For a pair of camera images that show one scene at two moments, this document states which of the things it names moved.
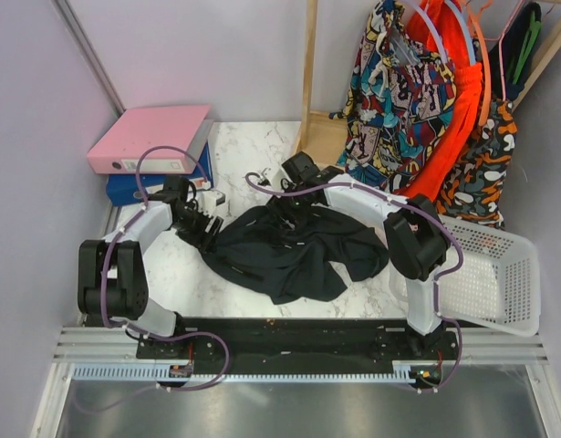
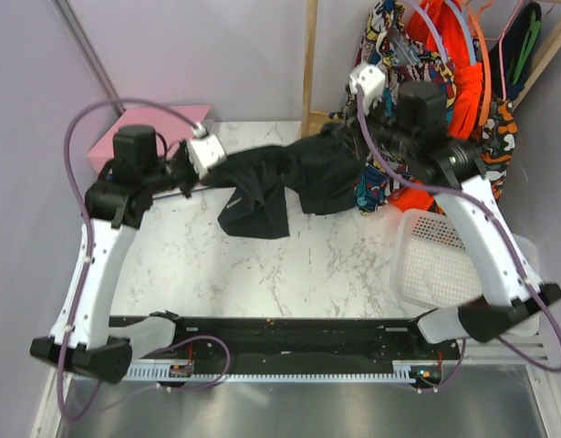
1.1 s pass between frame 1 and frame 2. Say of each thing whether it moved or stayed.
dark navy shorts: moved
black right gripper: moved
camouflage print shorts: stayed
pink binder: stayed
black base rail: stayed
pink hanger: stayed
